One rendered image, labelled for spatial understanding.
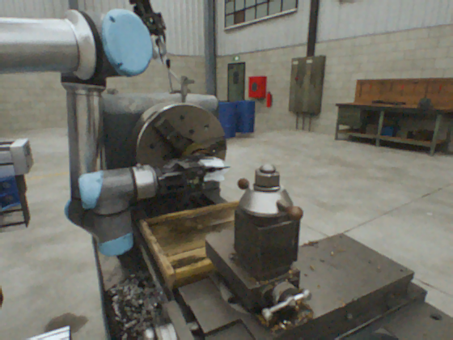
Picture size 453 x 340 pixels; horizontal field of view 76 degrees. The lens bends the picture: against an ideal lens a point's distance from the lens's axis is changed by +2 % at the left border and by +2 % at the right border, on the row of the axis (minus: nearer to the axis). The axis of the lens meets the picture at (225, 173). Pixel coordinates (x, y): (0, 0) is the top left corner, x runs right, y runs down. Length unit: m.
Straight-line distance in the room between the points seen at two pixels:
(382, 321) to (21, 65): 0.71
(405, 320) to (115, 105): 0.96
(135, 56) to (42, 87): 10.38
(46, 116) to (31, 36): 10.46
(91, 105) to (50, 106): 10.26
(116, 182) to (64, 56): 0.25
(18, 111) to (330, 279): 10.73
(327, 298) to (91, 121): 0.61
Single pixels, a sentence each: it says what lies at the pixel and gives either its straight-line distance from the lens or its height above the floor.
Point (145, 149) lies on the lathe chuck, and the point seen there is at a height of 1.10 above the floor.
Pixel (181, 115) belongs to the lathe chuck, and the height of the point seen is 1.20.
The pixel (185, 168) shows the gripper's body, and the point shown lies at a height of 1.11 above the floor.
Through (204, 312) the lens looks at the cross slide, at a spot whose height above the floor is 0.97.
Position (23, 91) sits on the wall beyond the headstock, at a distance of 10.96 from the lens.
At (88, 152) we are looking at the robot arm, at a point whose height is 1.14.
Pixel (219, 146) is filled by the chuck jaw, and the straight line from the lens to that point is 0.98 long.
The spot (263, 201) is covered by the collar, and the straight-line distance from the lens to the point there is 0.40.
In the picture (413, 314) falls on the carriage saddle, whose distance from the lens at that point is 0.66.
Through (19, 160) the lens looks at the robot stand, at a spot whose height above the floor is 1.07.
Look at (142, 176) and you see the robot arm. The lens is 0.66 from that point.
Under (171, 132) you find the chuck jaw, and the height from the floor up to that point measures 1.15.
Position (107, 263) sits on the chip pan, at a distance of 1.44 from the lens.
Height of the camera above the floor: 1.29
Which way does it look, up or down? 17 degrees down
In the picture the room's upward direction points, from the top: straight up
